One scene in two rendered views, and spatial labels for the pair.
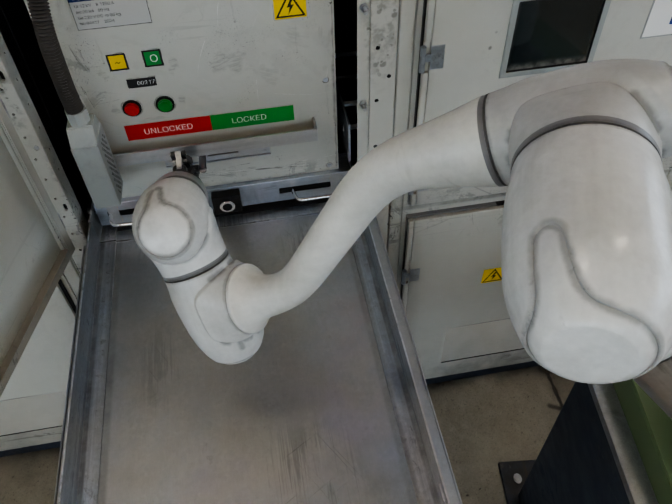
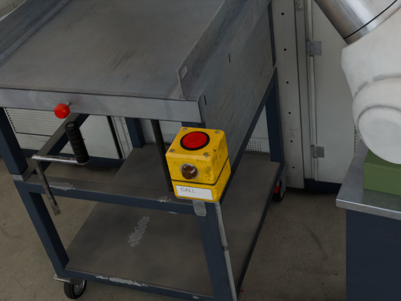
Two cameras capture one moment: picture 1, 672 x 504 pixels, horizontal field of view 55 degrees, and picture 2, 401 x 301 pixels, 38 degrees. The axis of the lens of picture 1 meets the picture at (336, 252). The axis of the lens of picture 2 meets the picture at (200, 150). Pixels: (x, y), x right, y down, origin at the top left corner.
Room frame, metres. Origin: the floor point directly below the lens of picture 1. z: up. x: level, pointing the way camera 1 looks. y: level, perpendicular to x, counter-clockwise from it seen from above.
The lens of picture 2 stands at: (-0.48, -0.71, 1.47)
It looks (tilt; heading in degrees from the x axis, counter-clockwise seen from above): 38 degrees down; 34
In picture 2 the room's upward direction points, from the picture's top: 11 degrees counter-clockwise
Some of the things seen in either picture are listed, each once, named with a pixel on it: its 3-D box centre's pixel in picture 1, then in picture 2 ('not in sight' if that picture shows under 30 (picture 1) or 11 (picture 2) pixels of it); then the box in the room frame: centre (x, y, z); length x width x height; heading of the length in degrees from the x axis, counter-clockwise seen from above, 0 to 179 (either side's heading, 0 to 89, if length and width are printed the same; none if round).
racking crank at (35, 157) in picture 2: not in sight; (64, 172); (0.26, 0.19, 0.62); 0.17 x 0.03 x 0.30; 99
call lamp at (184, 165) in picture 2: not in sight; (188, 173); (0.11, -0.28, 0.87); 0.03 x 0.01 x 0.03; 98
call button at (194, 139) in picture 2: not in sight; (195, 142); (0.15, -0.28, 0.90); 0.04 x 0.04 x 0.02
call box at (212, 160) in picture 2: not in sight; (199, 163); (0.15, -0.28, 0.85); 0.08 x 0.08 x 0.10; 8
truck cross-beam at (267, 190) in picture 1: (226, 190); not in sight; (1.02, 0.23, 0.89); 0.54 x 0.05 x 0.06; 98
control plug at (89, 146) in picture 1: (95, 159); not in sight; (0.90, 0.43, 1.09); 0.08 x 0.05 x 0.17; 8
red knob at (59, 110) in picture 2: not in sight; (64, 108); (0.26, 0.12, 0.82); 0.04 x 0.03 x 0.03; 8
